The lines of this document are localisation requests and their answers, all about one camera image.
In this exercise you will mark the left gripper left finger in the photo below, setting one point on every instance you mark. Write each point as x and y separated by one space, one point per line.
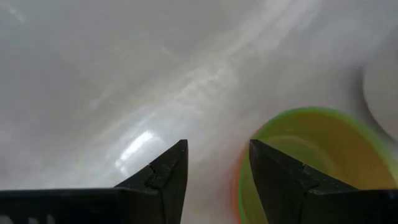
161 193

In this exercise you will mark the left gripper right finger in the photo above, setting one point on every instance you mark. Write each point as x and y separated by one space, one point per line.
289 193

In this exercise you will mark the small green bowl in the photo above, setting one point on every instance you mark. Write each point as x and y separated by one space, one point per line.
335 146

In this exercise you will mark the large white bowl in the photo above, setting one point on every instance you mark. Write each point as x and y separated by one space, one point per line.
384 87

